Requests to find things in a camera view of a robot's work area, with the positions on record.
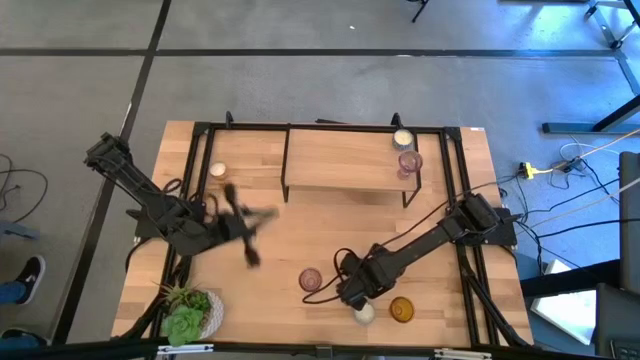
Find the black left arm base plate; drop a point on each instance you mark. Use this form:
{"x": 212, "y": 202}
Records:
{"x": 143, "y": 231}

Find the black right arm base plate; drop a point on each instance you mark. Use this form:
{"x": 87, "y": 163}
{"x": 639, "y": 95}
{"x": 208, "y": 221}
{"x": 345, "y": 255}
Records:
{"x": 505, "y": 232}

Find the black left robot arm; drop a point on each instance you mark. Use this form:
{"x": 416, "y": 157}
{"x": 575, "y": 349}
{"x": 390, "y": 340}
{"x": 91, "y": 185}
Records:
{"x": 145, "y": 192}

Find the white candle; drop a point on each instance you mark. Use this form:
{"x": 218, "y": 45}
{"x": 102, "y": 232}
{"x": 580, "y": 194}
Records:
{"x": 218, "y": 170}
{"x": 366, "y": 316}
{"x": 403, "y": 138}

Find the black table leg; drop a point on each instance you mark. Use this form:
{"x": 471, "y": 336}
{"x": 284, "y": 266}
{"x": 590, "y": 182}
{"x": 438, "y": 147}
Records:
{"x": 620, "y": 112}

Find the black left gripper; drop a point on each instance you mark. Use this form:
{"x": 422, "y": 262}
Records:
{"x": 230, "y": 227}

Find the grey cabinet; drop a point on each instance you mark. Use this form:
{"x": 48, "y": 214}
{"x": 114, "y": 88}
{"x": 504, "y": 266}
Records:
{"x": 630, "y": 225}

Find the black horizontal metal beam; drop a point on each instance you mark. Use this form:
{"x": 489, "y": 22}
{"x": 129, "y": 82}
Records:
{"x": 275, "y": 346}

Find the white plant pot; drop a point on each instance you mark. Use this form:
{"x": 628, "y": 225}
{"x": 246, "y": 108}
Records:
{"x": 217, "y": 312}

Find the amber glass candle holder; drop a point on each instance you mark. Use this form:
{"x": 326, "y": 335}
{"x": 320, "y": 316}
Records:
{"x": 401, "y": 309}

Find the person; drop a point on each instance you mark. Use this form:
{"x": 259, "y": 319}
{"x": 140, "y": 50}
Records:
{"x": 30, "y": 275}

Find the pink glass candle holder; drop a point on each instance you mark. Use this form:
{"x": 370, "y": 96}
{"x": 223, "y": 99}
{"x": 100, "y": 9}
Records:
{"x": 310, "y": 279}
{"x": 410, "y": 162}

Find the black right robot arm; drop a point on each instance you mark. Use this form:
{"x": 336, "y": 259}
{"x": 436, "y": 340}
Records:
{"x": 425, "y": 240}

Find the blue floor bar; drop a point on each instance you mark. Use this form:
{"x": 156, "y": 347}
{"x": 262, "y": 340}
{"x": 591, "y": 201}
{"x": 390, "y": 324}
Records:
{"x": 575, "y": 128}

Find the green succulent plant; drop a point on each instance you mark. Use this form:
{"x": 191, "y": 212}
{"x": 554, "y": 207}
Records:
{"x": 182, "y": 325}

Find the black metal table frame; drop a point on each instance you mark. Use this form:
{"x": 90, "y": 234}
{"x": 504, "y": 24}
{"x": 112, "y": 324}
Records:
{"x": 250, "y": 125}

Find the black power adapter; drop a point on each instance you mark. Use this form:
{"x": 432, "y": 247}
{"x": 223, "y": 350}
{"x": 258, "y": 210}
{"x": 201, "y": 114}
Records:
{"x": 573, "y": 164}

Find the black tripod leg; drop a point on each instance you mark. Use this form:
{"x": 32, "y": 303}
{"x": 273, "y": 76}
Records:
{"x": 421, "y": 10}

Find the wooden shelf with black legs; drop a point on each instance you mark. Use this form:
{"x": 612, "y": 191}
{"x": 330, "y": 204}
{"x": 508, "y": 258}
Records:
{"x": 330, "y": 165}

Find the white floor panel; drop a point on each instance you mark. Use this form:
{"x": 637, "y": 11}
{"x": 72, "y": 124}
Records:
{"x": 565, "y": 310}

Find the grey metal stand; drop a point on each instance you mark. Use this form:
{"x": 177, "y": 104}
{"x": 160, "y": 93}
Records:
{"x": 627, "y": 68}

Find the silver metal bracket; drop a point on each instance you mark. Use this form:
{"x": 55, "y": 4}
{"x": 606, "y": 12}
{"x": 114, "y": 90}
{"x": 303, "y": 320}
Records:
{"x": 462, "y": 354}
{"x": 185, "y": 348}

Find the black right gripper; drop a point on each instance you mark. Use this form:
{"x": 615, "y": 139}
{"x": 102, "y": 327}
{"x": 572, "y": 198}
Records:
{"x": 362, "y": 280}

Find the grey floor stand foot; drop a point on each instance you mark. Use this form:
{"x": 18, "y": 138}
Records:
{"x": 15, "y": 230}

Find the black desk beam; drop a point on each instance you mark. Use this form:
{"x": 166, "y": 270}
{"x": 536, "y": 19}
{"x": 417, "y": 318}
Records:
{"x": 570, "y": 279}

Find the dark grey box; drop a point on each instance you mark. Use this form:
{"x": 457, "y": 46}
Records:
{"x": 617, "y": 315}

